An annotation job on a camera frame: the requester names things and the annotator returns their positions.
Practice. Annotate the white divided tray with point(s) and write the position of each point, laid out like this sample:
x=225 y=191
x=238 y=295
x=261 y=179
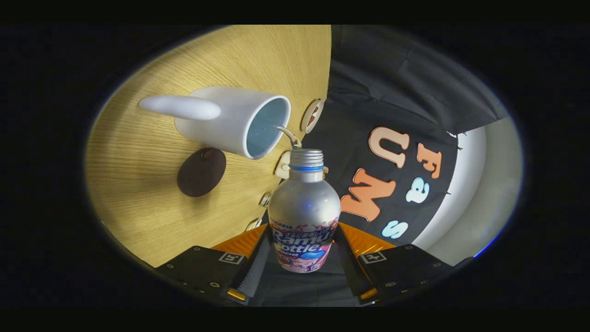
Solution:
x=253 y=224

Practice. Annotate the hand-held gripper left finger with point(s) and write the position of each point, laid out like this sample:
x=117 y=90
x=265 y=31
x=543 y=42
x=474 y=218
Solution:
x=253 y=272

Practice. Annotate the white round plate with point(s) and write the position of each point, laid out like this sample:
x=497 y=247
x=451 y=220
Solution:
x=305 y=121

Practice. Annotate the silver juice bottle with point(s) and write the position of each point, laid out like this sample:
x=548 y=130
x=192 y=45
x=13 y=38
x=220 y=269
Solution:
x=304 y=203

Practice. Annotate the clear glass holder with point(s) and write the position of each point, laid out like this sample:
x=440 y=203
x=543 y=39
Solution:
x=265 y=199

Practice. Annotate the white cup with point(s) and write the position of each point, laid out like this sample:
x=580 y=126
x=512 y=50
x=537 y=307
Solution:
x=221 y=120

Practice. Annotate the dark brown round coaster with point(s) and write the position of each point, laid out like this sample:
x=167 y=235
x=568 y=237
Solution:
x=201 y=173

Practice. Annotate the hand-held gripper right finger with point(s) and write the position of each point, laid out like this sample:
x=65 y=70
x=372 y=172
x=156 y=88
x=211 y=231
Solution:
x=348 y=263

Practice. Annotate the white toaster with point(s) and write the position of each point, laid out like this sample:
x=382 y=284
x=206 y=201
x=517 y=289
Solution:
x=282 y=167

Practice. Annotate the wooden table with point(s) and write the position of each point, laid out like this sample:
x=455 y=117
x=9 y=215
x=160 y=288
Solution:
x=138 y=184

